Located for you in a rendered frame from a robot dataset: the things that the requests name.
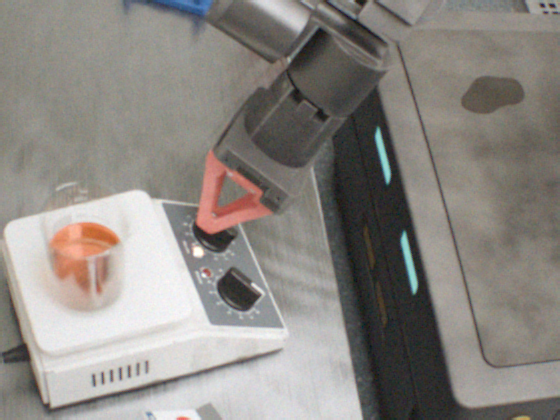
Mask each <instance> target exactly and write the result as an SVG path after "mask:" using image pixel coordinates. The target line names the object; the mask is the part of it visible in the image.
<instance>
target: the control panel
mask: <svg viewBox="0 0 560 420"><path fill-rule="evenodd" d="M161 202H162V201H161ZM162 206H163V208H164V211H165V216H166V217H167V220H168V222H169V225H170V227H171V230H172V232H173V234H174V236H175V239H176V241H177V244H178V246H179V250H180V253H181V255H182V257H183V260H184V262H185V265H186V267H187V269H188V271H189V274H190V276H191V279H192V281H193V284H194V285H195V288H196V290H197V293H198V295H199V299H200V302H201V304H202V307H203V309H204V312H205V314H206V316H207V318H208V321H209V322H210V324H211V325H214V326H229V327H249V328H269V329H285V328H284V326H283V321H282V319H281V318H280V316H279V313H278V311H277V309H276V306H275V305H274V303H273V301H272V298H271V296H270V294H269V292H268V290H267V288H266V286H265V281H264V279H263V277H262V275H261V273H260V271H259V269H258V267H257V264H256V262H255V260H254V258H253V256H252V254H251V252H250V249H249V247H248V245H247V243H246V240H245V237H244V235H243V232H242V230H241V228H240V226H239V223H238V224H236V225H233V226H232V227H233V228H235V229H236V230H237V231H238V237H236V238H235V239H234V240H233V242H232V243H231V244H230V245H229V246H228V247H227V250H226V251H224V252H222V253H215V252H211V251H210V250H208V249H206V248H205V247H204V246H202V245H201V244H200V243H199V242H198V240H197V239H196V238H195V236H194V235H193V224H194V222H195V221H196V219H197V215H198V210H199V207H198V206H191V205H184V204H177V203H169V202H162ZM195 247H198V248H200V249H201V250H202V251H203V254H202V255H197V254H196V253H194V248H195ZM230 267H236V268H237V269H238V270H240V271H241V272H242V273H244V274H246V275H247V277H248V278H249V279H251V280H252V281H253V282H254V283H255V284H257V285H258V286H259V287H260V288H261V289H262V290H263V291H264V293H265V295H264V296H263V297H262V298H261V299H260V301H259V302H258V303H257V304H256V305H253V306H252V307H251V308H250V309H249V310H248V311H238V310H235V309H233V308H232V307H231V306H229V305H228V304H227V303H225V302H224V301H223V300H222V299H221V297H220V295H219V293H218V291H217V283H218V281H219V280H220V279H221V277H222V276H223V275H224V274H225V273H226V272H228V269H229V268H230ZM205 268H207V269H209V270H210V271H211V272H212V276H211V277H208V276H206V275H205V274H204V273H203V271H202V270H203V269H205Z"/></svg>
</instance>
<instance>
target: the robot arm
mask: <svg viewBox="0 0 560 420"><path fill-rule="evenodd" d="M334 1H336V2H338V3H339V4H340V5H342V6H343V7H345V8H346V9H347V10H350V11H351V12H352V13H353V14H354V15H356V16H357V17H358V18H360V19H362V20H363V21H364V22H365V23H366V24H368V25H369V26H371V27H372V28H375V29H376V30H377V31H378V32H380V33H381V34H382V35H384V36H385V37H387V38H388V39H390V40H391V41H393V42H394V43H396V44H397V45H398V46H400V44H401V43H402V42H403V41H404V40H405V38H406V36H407V35H408V34H409V32H410V31H411V30H412V28H413V26H418V25H423V24H426V23H427V22H428V21H432V20H433V18H434V17H435V16H436V17H437V16H438V13H439V12H441V11H442V9H443V6H444V5H445V3H446V1H447V0H334ZM204 21H205V22H206V23H208V24H210V25H211V26H213V27H214V28H216V29H218V30H219V31H221V32H222V33H224V34H225V35H228V36H229V37H230V38H231V39H233V40H234V41H236V42H239V43H240V44H241V45H242V46H244V47H245V48H247V49H248V50H251V51H252V52H254V54H256V55H257V56H259V57H260V58H263V59H265V60H266V61H268V63H270V64H271V65H272V64H274V63H275V62H277V61H278V60H279V59H280V58H282V57H284V58H288V57H290V56H291V55H292V54H293V53H294V51H295V50H296V49H297V48H298V46H299V45H300V44H301V43H302V42H303V41H304V40H305V39H306V37H307V36H308V34H309V33H310V32H311V31H312V29H313V28H314V27H316V25H317V26H319V27H318V28H317V30H316V31H315V32H314V33H313V34H312V35H311V36H310V37H309V39H308V41H307V42H306V43H305V44H304V45H303V46H302V48H301V49H300V50H298V52H297V53H296V56H295V57H294V58H293V59H292V60H291V61H290V62H289V65H288V67H287V68H286V69H284V70H282V72H281V74H280V75H279V76H278V77H277V78H276V79H275V80H274V81H273V83H272V84H271V85H270V86H269V88H268V89H265V88H263V87H258V88H257V89H256V90H255V91H254V92H253V93H252V95H251V94H250V96H249V97H248V99H247V100H246V101H245V102H244V103H243V104H242V105H241V106H240V108H239V109H238V110H237V112H236V113H235V114H234V115H233V116H232V119H231V121H230V122H229V123H228V124H227V126H226V127H225V129H224V130H223V131H222V132H221V135H220V137H219V138H218V140H217V141H216V142H215V144H214V145H213V147H212V149H211V150H210V152H209V154H208V157H207V163H206V170H205V177H204V183H203V190H202V196H201V200H200V205H199V210H198V215H197V219H196V224H197V225H198V226H199V227H201V228H202V229H203V230H205V231H206V232H207V233H209V234H213V233H216V232H219V231H221V230H224V229H226V228H228V227H231V226H233V225H236V224H238V223H241V222H244V221H247V220H250V219H254V218H257V217H265V216H267V215H271V214H275V215H277V216H282V215H283V214H284V213H285V210H286V209H287V208H288V207H289V206H290V205H291V204H292V203H293V201H294V200H295V199H296V198H298V196H299V194H300V192H301V190H302V188H303V186H304V181H305V179H306V178H307V176H308V174H309V172H310V170H311V168H312V165H313V163H314V161H315V160H316V158H317V156H318V154H319V152H320V150H321V147H322V146H323V145H324V144H325V143H326V142H327V141H328V140H329V139H330V138H331V136H332V135H333V134H334V133H335V131H336V130H337V129H338V128H339V127H340V126H341V125H342V123H343V122H344V120H345V119H347V116H348V115H349V114H351V113H352V112H353V111H354V110H355V108H357V107H358V106H359V105H360V102H361V101H362V100H363V99H364V98H366V97H367V95H368V94H369V93H370V91H371V90H372V88H374V87H375V86H376V85H377V84H378V83H379V80H381V79H382V78H383V77H384V76H385V74H386V73H387V72H388V71H389V70H390V68H391V67H392V65H393V58H392V55H391V54H390V52H389V50H388V48H389V47H390V44H388V43H387V42H385V40H384V39H383V38H381V37H379V36H377V34H375V33H374V32H373V31H371V30H370V29H369V28H368V27H366V26H364V24H362V23H361V22H359V21H357V20H356V19H354V18H352V17H350V16H349V15H348V14H346V13H345V12H343V11H342V10H340V9H339V8H337V7H336V6H334V5H333V4H331V3H330V2H329V1H327V0H213V2H212V6H211V8H210V9H209V10H208V12H207V14H206V16H205V17H204ZM226 175H227V176H228V177H229V178H230V179H233V180H234V181H236V182H237V183H238V184H240V185H241V186H242V187H244V188H245V190H247V191H248V193H247V194H245V195H244V196H243V197H241V198H238V199H236V200H234V201H232V202H230V203H228V204H227V205H226V206H224V207H220V206H219V205H218V199H219V197H220V193H221V190H222V186H223V183H224V179H225V177H226ZM212 212H213V213H214V214H216V215H217V216H218V217H214V216H213V215H212Z"/></svg>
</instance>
